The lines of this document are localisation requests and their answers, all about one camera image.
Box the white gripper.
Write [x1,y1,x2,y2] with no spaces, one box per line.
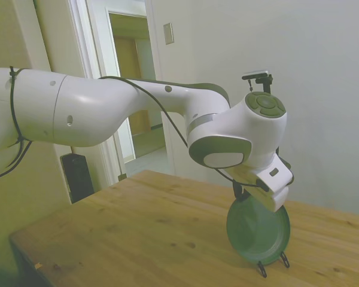
[227,153,295,213]

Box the green round plate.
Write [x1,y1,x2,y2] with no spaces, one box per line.
[226,196,291,266]

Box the black box by door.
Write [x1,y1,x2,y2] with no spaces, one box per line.
[60,152,95,205]

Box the brown wooden door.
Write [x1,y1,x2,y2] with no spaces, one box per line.
[112,35,152,136]

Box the black wire plate stand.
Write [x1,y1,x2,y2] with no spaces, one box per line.
[257,251,291,278]

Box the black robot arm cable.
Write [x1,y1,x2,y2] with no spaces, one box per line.
[0,66,270,194]

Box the grey camera on stand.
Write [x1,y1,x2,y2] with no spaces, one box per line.
[241,69,273,94]

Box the white wall switch plate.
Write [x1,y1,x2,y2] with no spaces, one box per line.
[162,22,175,46]

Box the white door frame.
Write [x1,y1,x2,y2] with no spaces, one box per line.
[68,0,177,192]

